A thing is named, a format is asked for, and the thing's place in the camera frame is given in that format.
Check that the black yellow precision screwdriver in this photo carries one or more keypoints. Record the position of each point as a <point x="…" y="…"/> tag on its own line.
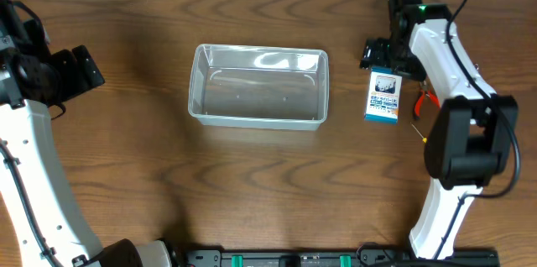
<point x="422" y="137"/>

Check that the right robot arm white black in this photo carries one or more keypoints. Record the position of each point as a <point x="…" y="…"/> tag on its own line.
<point x="473" y="135"/>

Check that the clear plastic container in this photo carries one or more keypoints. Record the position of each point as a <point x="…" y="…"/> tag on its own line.
<point x="246" y="86"/>

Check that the red handled pliers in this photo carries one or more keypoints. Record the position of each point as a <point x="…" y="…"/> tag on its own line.
<point x="424" y="92"/>

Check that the blue white screwdriver box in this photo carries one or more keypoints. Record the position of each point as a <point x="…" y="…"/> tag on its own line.
<point x="382" y="104"/>

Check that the black mounting rail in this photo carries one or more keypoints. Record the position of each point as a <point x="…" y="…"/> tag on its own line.
<point x="369" y="255"/>

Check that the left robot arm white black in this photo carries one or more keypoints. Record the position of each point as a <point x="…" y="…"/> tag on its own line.
<point x="46" y="218"/>

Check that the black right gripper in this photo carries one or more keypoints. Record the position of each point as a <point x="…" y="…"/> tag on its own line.
<point x="373" y="52"/>

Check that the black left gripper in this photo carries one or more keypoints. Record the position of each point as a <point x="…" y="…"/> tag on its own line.
<point x="71" y="84"/>

